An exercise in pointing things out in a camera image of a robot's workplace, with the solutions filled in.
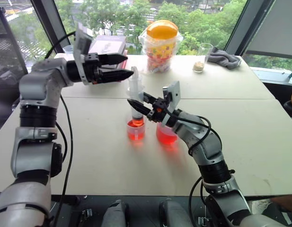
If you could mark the clear plastic syringe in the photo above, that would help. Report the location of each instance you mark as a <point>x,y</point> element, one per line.
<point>134,82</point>

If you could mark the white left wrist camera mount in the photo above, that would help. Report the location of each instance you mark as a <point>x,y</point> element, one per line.
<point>80,45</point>

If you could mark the black metal mesh rack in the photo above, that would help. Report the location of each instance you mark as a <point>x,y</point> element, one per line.
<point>8,54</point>

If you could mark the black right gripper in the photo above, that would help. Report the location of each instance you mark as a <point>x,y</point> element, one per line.
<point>158,110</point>

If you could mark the dark window frame post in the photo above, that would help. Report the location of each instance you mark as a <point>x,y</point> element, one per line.
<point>245,23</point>
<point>48,21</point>

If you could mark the purple-white box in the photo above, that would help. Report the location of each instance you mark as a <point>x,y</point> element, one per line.
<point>108,45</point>

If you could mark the dark rounded grey shape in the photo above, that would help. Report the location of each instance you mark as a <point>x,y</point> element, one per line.
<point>116,212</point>

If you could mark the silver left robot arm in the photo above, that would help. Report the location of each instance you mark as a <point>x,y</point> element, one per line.
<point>41,82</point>

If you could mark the clear glass with grains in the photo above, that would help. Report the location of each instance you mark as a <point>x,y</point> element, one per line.
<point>201,59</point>

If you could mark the wide cup with red liquid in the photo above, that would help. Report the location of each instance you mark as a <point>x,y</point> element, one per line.
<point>165,137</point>

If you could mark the candy jar with orange lid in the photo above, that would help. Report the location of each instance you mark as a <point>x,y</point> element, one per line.
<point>161,40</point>

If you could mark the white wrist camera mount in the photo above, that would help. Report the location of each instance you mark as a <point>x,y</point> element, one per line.
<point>80,45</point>
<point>174,93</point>

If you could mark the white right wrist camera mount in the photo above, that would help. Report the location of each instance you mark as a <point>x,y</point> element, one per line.
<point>174,93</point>

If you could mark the grey crumpled towel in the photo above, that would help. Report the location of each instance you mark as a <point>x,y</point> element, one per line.
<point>225,59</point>

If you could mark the small cup with red liquid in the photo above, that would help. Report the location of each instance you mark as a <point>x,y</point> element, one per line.
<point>135,133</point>

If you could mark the grey roller blind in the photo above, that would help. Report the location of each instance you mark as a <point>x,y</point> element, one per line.
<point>276,26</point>

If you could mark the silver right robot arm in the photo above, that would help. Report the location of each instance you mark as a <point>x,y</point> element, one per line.
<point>205,146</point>

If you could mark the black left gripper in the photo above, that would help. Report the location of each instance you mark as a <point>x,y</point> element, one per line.
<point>92,71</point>

